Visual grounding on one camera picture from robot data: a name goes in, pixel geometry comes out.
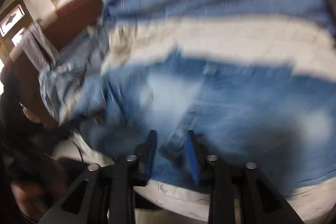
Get blue denim pants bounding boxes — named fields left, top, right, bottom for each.
left=38, top=30, right=336, bottom=197

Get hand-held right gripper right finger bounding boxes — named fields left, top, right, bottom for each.
left=185, top=130, right=305, bottom=224

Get pale hanging cloth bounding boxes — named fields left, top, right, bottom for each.
left=21, top=23, right=57, bottom=69

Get person's left hand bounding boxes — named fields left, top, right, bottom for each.
left=10, top=177, right=69, bottom=222

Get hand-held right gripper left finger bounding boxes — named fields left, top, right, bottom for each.
left=39, top=130, right=158, bottom=224

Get wooden door with window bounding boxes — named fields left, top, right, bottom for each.
left=0, top=0, right=33, bottom=62

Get cream floral blanket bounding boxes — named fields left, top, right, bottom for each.
left=52, top=14, right=336, bottom=224

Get brown headboard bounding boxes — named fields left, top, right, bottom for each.
left=0, top=0, right=104, bottom=125

